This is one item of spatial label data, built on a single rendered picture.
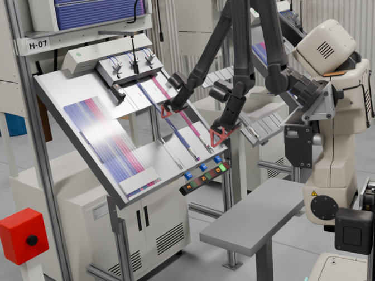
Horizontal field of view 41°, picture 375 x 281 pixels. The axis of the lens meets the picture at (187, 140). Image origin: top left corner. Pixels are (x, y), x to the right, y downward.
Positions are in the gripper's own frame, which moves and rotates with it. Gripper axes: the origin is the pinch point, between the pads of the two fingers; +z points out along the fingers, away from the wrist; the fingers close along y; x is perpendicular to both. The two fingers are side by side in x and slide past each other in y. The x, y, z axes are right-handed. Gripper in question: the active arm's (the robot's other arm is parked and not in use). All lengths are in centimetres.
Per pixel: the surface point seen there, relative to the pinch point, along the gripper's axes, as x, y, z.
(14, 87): -51, 48, 23
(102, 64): -36.4, 15.9, -0.2
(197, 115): 5.1, -19.6, 3.8
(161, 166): 20.6, 19.9, 4.8
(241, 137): 24, -50, 15
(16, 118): -176, -96, 281
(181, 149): 17.2, 3.5, 4.6
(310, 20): -55, -282, 47
